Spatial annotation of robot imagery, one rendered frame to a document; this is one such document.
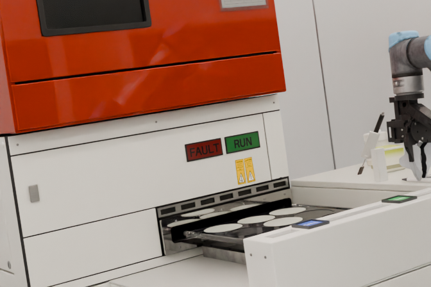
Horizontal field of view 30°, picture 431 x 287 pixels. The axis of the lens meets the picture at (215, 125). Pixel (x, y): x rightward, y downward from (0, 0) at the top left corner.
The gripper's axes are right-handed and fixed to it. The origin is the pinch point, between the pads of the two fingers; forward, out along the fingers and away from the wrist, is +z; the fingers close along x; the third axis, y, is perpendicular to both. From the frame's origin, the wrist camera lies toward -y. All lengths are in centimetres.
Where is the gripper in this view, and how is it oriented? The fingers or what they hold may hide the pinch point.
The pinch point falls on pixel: (423, 175)
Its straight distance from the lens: 203.2
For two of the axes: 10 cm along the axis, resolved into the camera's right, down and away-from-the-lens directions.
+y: -5.5, 0.4, 8.4
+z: 1.0, 9.9, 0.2
